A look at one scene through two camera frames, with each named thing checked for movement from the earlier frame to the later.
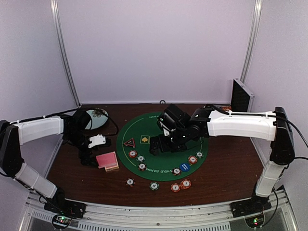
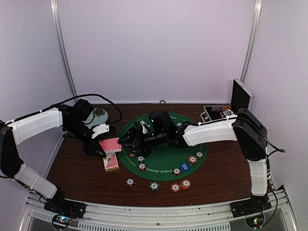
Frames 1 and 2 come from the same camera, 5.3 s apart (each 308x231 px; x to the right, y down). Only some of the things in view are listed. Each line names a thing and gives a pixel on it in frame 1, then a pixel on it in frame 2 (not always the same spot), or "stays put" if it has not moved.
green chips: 140,158 stays put
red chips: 192,159 stays put
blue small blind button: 185,167 stays put
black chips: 176,171 stays put
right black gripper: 164,146 to 138,132
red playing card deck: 108,160 to 110,146
